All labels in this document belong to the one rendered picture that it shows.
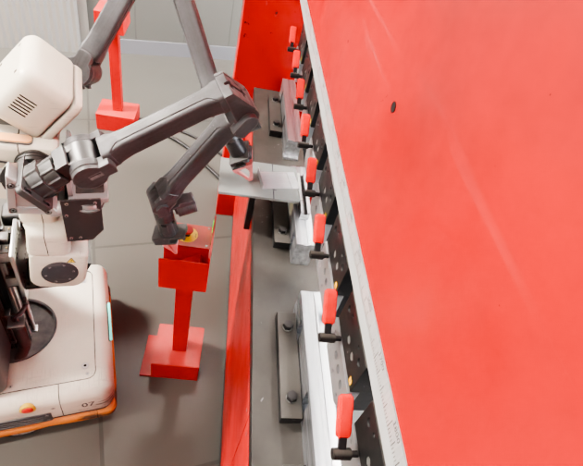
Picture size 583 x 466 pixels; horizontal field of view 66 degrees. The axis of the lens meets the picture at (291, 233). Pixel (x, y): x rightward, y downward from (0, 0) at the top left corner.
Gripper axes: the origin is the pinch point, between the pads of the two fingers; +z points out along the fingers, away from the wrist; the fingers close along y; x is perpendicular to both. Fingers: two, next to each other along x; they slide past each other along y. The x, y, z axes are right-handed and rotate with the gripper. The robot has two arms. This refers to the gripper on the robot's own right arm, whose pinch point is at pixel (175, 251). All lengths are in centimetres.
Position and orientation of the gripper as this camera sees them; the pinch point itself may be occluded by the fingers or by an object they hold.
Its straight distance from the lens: 151.8
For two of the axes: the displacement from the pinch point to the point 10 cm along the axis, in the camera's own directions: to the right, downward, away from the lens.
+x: -0.2, -7.1, 7.1
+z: 0.4, 7.1, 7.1
